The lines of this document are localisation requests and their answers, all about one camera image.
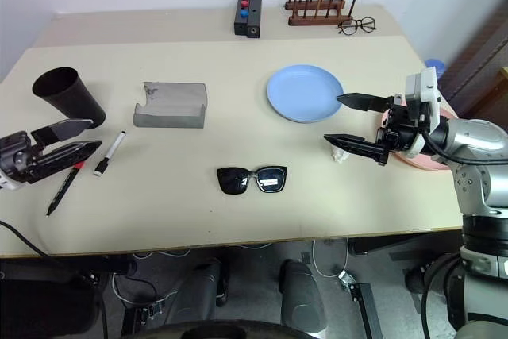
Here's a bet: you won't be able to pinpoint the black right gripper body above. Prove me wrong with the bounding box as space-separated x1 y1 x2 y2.
375 93 433 154

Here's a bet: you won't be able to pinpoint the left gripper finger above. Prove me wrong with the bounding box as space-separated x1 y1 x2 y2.
27 140 103 184
30 118 94 147

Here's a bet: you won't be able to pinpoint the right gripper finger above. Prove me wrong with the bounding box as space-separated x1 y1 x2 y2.
336 92 394 114
323 133 391 167

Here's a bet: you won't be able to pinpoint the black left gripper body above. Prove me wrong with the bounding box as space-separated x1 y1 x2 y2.
0 130 49 185

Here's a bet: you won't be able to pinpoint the grey glasses case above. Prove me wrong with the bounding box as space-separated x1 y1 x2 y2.
132 80 210 130

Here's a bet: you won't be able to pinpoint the black sunglasses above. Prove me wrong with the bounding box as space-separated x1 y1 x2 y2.
216 164 289 196

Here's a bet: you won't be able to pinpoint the crumpled white tissue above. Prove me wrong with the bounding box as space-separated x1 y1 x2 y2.
329 146 350 164

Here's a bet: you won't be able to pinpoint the black pen with red band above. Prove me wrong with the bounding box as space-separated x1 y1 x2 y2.
45 160 85 218

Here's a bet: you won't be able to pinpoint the black plastic cup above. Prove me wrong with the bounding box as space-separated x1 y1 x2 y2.
31 67 107 130

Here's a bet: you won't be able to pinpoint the pink plate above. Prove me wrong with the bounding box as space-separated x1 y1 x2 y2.
379 106 456 173

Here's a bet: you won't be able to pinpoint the white marker with black cap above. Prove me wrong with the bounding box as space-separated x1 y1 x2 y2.
93 130 128 177

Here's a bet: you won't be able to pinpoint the light blue plate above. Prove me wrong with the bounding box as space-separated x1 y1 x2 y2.
266 64 345 124

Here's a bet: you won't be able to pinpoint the black-rimmed eyeglasses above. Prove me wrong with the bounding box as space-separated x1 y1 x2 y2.
337 17 378 37

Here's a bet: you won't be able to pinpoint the black rectangular block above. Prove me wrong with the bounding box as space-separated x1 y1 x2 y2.
245 0 264 40

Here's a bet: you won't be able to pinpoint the black box with coloured buttons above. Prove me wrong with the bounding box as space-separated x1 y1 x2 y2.
233 0 252 36

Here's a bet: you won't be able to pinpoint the dark rounded robot leg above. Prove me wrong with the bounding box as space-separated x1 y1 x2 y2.
174 257 231 316
277 258 330 334

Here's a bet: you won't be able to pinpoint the black metal bar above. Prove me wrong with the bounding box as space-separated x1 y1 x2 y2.
341 271 384 339

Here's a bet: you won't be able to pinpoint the dark rounded robot torso rim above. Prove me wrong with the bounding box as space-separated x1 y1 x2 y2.
146 317 314 339

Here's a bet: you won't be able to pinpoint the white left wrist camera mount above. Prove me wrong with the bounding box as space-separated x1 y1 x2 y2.
0 171 21 191

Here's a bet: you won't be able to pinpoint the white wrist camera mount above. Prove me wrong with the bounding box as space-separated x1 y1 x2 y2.
0 171 21 191
403 67 444 158

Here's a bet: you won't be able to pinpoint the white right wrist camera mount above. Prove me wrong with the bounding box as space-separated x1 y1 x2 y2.
403 67 444 158

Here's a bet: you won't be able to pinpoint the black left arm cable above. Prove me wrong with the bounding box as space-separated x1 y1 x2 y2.
0 221 49 256

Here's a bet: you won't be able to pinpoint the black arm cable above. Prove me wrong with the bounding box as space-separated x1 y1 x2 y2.
422 128 508 168
0 221 49 256

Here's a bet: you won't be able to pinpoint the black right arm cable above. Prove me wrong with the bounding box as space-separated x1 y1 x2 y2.
422 128 508 168

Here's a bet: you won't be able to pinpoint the white cable under table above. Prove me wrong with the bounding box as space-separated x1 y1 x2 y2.
311 237 350 279

